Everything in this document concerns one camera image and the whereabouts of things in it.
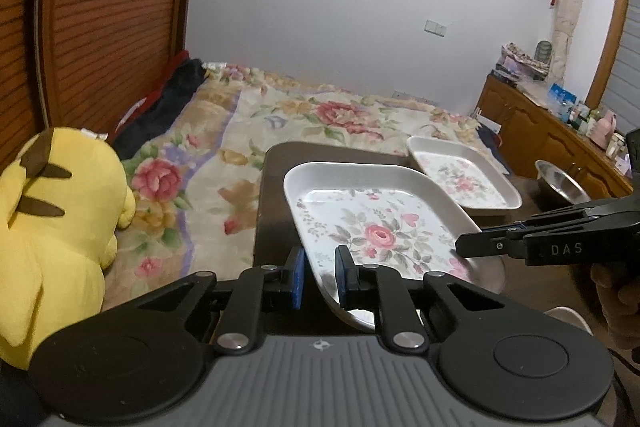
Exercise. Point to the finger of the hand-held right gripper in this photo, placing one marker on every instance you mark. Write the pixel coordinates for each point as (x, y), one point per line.
(545, 219)
(485, 246)

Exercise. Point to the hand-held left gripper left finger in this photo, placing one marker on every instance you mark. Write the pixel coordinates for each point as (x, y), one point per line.
(298, 279)

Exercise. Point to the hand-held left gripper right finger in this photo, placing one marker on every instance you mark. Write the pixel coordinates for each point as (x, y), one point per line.
(342, 279)

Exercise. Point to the small steel bowl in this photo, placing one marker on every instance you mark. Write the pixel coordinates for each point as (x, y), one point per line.
(560, 189)

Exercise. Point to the large floral rectangular plate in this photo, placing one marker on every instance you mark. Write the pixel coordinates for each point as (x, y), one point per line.
(370, 227)

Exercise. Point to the small floral rectangular plate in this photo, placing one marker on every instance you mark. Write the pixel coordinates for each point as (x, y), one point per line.
(465, 177)

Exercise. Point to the person's right hand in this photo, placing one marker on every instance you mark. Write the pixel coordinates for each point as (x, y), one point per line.
(617, 302)

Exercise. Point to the white rounded object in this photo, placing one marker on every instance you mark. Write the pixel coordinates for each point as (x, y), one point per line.
(565, 317)

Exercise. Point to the dark blue bed sheet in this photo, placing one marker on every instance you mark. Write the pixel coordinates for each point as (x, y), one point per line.
(492, 149)

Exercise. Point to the wooden cabinet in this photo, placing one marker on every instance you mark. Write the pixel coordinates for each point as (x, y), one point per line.
(530, 132)

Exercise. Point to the pink bottle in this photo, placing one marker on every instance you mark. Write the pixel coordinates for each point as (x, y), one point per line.
(607, 127)

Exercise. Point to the white paper sheet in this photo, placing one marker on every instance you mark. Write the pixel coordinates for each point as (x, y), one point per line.
(487, 124)

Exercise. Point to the blue packet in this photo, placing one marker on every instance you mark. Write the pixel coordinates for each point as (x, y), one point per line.
(562, 99)

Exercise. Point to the floral blanket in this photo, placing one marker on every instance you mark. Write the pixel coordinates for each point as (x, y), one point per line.
(210, 177)

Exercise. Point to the pile of patterned bags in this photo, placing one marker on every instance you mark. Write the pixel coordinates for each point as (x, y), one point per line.
(517, 59)

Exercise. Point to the small grey fan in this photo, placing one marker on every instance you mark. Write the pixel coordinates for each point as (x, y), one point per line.
(544, 52)

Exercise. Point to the grey window blind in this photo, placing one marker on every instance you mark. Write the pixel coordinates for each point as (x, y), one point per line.
(625, 67)

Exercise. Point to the dark navy garment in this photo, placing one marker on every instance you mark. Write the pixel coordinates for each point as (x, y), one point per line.
(165, 102)

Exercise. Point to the red garment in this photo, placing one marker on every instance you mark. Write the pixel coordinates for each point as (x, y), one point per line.
(145, 99)

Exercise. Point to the yellow plush toy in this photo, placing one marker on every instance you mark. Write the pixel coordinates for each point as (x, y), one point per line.
(55, 232)

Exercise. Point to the white wall switch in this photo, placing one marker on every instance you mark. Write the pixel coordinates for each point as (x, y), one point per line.
(435, 28)

